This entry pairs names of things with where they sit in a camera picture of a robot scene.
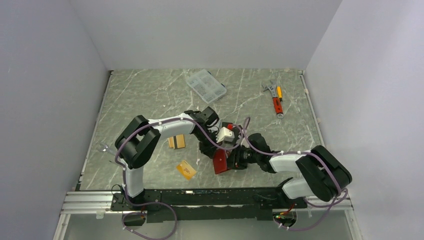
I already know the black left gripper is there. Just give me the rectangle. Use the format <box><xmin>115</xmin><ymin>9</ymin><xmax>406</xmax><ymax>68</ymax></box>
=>
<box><xmin>194</xmin><ymin>129</ymin><xmax>223</xmax><ymax>159</ymax></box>

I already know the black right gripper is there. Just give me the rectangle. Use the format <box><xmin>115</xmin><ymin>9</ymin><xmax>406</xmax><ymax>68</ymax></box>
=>
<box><xmin>221</xmin><ymin>143</ymin><xmax>260</xmax><ymax>170</ymax></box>

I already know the red leather card holder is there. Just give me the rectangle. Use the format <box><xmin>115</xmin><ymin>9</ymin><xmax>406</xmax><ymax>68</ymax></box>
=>
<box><xmin>212</xmin><ymin>149</ymin><xmax>229</xmax><ymax>175</ymax></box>

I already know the gold credit card stack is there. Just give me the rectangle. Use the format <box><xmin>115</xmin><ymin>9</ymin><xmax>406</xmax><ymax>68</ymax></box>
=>
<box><xmin>167</xmin><ymin>134</ymin><xmax>186</xmax><ymax>150</ymax></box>

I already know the single gold credit card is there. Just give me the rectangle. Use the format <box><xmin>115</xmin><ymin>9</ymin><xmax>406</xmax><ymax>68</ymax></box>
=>
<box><xmin>176</xmin><ymin>160</ymin><xmax>197</xmax><ymax>181</ymax></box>

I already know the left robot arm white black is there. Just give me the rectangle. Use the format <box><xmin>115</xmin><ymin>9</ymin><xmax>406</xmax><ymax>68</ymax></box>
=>
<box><xmin>114</xmin><ymin>107</ymin><xmax>220</xmax><ymax>210</ymax></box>

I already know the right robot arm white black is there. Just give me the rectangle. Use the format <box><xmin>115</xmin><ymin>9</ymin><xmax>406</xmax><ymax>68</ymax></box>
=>
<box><xmin>226</xmin><ymin>133</ymin><xmax>353</xmax><ymax>208</ymax></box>

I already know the clear plastic screw box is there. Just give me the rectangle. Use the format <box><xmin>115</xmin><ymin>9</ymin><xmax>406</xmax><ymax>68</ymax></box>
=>
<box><xmin>185</xmin><ymin>69</ymin><xmax>227</xmax><ymax>104</ymax></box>

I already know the red adjustable wrench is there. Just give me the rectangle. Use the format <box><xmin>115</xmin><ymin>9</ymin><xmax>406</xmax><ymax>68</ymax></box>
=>
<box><xmin>262</xmin><ymin>80</ymin><xmax>284</xmax><ymax>119</ymax></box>

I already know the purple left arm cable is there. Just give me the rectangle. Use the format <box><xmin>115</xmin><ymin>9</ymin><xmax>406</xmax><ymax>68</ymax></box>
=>
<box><xmin>114</xmin><ymin>117</ymin><xmax>243</xmax><ymax>205</ymax></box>

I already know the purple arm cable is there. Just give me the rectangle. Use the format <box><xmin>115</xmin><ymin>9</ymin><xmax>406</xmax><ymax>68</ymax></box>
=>
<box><xmin>235</xmin><ymin>116</ymin><xmax>349</xmax><ymax>232</ymax></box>
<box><xmin>114</xmin><ymin>117</ymin><xmax>243</xmax><ymax>205</ymax></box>

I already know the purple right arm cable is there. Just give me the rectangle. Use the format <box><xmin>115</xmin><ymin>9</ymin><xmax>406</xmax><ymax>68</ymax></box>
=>
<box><xmin>235</xmin><ymin>116</ymin><xmax>349</xmax><ymax>232</ymax></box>

